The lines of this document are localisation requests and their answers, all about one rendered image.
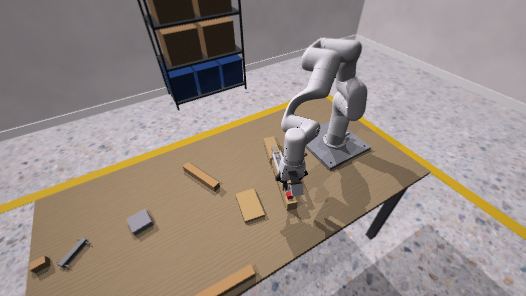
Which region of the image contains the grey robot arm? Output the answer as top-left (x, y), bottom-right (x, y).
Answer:
top-left (281, 38), bottom-right (368, 166)

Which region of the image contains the brown wooden bar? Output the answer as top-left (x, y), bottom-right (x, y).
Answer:
top-left (195, 264), bottom-right (256, 296)
top-left (183, 162), bottom-right (220, 192)

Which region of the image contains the small tan wooden block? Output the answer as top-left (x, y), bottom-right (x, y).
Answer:
top-left (29, 255), bottom-right (50, 274)

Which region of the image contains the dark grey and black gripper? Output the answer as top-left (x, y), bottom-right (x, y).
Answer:
top-left (275, 157), bottom-right (308, 190)

